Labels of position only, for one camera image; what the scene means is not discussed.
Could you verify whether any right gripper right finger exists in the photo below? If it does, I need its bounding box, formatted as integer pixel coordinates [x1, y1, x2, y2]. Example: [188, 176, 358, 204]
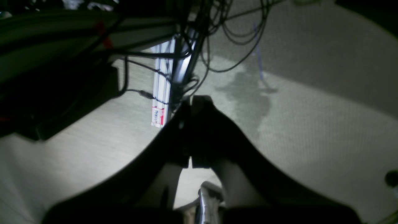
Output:
[191, 96, 361, 224]

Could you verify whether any black hanging cable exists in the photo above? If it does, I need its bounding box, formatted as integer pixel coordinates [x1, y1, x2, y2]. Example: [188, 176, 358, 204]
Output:
[199, 0, 269, 73]

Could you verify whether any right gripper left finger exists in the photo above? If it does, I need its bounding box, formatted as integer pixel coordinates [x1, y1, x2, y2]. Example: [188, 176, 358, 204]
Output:
[42, 101, 190, 224]

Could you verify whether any black equipment case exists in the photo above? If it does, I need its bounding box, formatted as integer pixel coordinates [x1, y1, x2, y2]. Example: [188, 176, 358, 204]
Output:
[1, 63, 120, 141]

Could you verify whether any aluminium frame post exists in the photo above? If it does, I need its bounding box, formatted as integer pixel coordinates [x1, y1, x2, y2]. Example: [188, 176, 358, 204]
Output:
[151, 29, 202, 128]

